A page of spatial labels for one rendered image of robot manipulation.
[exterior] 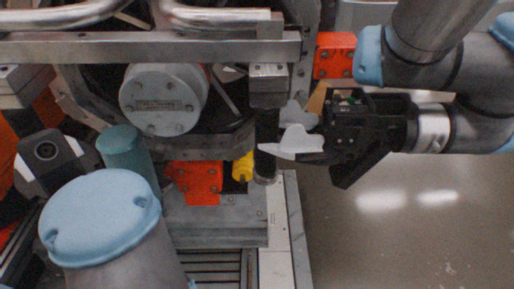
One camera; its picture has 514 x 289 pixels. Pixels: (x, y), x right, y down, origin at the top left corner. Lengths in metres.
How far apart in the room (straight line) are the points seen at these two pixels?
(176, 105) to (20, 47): 0.20
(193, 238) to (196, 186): 0.33
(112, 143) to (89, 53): 0.25
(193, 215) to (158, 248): 0.89
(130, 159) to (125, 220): 0.43
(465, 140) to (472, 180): 1.35
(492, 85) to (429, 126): 0.08
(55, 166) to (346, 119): 0.35
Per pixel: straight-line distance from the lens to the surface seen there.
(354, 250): 1.34
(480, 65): 0.44
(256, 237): 1.12
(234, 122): 0.80
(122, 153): 0.63
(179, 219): 1.12
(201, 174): 0.81
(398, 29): 0.36
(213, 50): 0.39
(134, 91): 0.50
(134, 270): 0.22
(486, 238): 1.62
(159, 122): 0.53
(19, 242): 1.24
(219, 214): 1.10
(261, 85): 0.38
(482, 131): 0.50
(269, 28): 0.38
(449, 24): 0.33
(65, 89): 0.75
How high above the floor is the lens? 1.13
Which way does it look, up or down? 42 degrees down
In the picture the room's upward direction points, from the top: straight up
